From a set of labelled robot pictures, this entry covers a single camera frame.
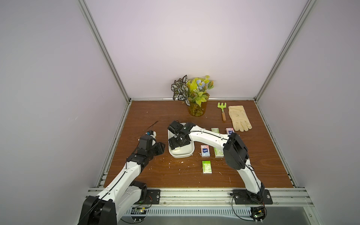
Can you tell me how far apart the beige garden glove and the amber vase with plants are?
277 mm

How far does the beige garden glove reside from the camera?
1026 mm

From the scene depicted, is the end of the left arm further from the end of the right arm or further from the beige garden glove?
the beige garden glove

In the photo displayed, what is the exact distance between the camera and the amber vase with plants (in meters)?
0.92
